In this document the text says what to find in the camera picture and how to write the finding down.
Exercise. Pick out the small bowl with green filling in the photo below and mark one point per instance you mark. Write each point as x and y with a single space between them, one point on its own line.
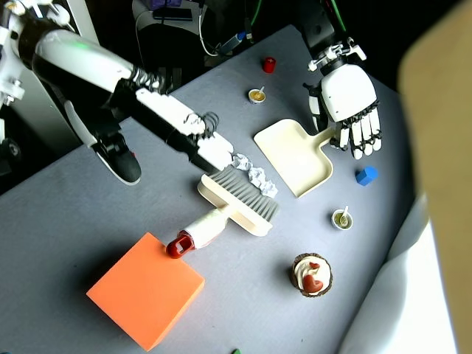
341 220

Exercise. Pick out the white post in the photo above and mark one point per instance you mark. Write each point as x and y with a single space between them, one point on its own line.
81 18

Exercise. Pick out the white fabric sheet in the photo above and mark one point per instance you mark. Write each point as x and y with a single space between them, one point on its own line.
413 295

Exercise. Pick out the blue and grey plug adapter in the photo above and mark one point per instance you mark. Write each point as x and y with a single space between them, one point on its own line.
230 43

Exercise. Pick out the toy cupcake with red hearts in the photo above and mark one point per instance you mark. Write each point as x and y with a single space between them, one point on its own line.
311 274

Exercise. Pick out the grey table cloth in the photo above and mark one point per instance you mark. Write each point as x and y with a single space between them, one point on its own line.
239 295

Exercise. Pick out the small blue block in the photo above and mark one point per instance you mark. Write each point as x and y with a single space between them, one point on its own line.
366 176

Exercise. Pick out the small red cylinder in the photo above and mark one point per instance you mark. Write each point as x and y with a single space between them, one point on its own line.
269 65

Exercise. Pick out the cream plastic dustpan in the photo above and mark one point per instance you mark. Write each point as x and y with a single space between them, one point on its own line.
295 158

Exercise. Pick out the white paper ball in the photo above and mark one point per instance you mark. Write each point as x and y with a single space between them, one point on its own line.
258 175
269 189
241 162

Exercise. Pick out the black flat box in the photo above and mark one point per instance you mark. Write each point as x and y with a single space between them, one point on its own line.
173 14

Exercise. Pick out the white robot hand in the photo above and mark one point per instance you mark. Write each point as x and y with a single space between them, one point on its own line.
348 92
81 62

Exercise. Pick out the black chair back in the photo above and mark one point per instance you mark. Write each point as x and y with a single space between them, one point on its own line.
169 48

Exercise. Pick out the small bowl with yellow filling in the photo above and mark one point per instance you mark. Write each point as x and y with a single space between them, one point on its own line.
257 96

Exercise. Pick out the orange foam block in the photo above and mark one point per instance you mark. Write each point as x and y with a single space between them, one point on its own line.
144 291

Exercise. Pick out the blurred tan panel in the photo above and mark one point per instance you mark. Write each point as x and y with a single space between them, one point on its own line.
442 110

